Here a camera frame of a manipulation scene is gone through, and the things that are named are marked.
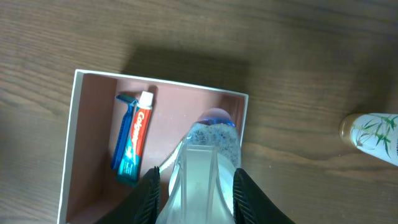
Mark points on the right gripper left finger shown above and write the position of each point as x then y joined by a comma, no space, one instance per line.
141,206

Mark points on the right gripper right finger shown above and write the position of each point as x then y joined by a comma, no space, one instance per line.
251,205

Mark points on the red green toothpaste tube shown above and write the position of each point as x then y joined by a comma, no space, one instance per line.
135,135

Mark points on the green white toothbrush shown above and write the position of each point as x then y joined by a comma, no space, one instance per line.
170,159

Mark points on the clear pump soap bottle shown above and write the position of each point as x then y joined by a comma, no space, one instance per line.
201,183

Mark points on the blue disposable razor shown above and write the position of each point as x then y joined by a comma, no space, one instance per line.
122,130

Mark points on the white botanical lotion tube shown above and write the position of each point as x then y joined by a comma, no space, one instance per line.
372,133

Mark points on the white cardboard box pink interior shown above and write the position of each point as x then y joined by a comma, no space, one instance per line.
89,185

